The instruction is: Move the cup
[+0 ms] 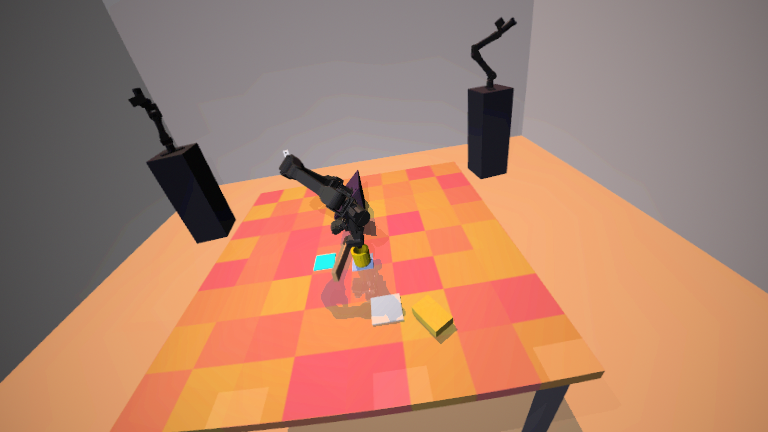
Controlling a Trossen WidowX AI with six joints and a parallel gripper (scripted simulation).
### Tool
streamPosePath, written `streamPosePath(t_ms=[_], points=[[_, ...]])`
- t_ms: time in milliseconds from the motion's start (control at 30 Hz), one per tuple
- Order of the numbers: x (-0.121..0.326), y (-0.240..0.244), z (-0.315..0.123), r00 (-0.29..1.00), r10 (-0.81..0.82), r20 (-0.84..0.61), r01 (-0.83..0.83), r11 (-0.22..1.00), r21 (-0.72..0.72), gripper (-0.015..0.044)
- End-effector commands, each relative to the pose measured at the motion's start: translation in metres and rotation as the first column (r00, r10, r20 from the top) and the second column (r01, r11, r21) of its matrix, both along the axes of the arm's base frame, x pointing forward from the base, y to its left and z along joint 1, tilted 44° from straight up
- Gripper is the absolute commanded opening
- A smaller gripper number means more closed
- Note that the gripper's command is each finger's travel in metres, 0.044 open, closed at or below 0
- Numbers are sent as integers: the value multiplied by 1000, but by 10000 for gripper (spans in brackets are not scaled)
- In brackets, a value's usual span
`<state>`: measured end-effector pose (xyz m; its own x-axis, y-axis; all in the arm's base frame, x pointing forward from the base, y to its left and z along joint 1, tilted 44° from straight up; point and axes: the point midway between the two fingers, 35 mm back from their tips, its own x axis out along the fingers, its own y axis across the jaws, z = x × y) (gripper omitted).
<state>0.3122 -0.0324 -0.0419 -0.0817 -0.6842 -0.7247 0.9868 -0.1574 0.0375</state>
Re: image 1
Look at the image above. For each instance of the yellow rectangular block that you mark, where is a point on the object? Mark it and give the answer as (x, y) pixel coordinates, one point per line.
(433, 317)

